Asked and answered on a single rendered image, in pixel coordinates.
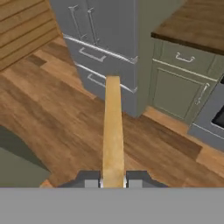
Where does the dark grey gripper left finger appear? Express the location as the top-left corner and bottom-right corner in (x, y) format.
(57, 170), (102, 188)

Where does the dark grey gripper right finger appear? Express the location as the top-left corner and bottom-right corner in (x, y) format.
(125, 170), (169, 188)

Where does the green counter cabinet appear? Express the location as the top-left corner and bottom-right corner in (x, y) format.
(0, 125), (53, 188)

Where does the grey oven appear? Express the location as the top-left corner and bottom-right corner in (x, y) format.
(187, 75), (224, 153)

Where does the green cupboard run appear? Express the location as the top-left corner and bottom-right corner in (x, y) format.
(136, 0), (224, 126)

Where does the grey fridge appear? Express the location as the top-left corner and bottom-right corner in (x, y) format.
(48, 0), (140, 118)

